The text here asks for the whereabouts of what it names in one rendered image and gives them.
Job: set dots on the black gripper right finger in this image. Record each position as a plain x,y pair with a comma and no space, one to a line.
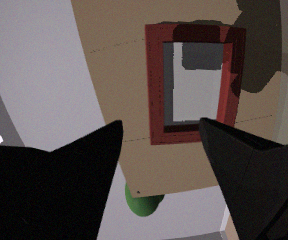
252,173

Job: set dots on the brown flat board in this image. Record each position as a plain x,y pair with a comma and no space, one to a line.
112,37

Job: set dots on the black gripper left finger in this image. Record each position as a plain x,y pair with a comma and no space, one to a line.
72,181

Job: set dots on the dark red picture frame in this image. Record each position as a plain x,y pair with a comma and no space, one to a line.
193,71

